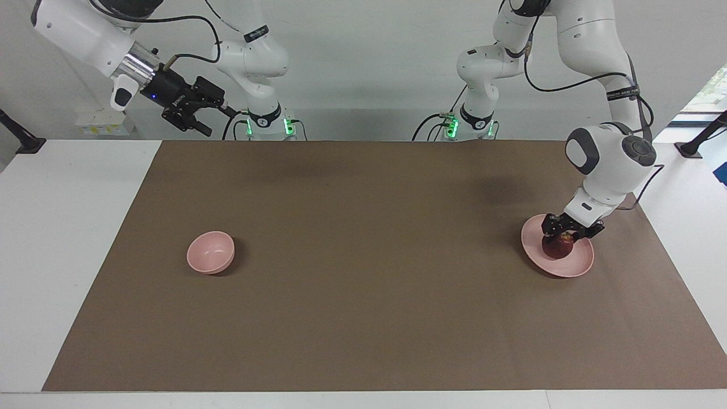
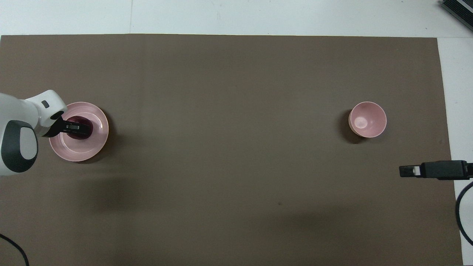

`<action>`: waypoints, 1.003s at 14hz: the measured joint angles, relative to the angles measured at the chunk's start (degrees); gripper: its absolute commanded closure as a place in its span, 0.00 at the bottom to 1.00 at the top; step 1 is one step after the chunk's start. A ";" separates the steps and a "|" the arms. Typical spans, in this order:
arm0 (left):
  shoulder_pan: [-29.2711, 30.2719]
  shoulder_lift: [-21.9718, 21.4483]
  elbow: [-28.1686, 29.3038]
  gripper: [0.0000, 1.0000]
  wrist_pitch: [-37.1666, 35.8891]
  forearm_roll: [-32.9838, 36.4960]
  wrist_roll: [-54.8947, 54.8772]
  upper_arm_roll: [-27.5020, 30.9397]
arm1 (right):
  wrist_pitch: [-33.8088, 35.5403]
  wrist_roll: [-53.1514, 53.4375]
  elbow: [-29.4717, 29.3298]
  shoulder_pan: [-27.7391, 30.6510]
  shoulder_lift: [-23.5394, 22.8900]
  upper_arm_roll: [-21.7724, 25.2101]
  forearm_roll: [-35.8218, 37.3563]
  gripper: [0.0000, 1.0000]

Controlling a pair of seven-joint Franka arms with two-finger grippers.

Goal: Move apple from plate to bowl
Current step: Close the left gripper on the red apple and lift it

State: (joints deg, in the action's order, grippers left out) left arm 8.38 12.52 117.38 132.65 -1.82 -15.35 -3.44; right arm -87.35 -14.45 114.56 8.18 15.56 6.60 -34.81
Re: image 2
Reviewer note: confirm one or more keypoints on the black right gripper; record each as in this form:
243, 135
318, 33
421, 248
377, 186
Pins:
443, 170

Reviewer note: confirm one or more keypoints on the dark grey ribbed device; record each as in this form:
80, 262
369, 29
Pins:
460, 11

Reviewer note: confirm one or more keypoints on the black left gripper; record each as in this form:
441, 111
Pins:
58, 128

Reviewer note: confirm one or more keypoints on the pink plate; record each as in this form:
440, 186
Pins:
88, 152

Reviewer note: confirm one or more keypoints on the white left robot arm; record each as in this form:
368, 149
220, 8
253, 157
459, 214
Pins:
22, 111

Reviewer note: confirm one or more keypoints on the dark red apple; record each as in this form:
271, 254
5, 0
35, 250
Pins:
79, 118

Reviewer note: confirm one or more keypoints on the pink bowl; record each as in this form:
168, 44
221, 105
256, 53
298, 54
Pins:
369, 120

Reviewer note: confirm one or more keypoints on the brown table mat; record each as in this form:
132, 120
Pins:
236, 147

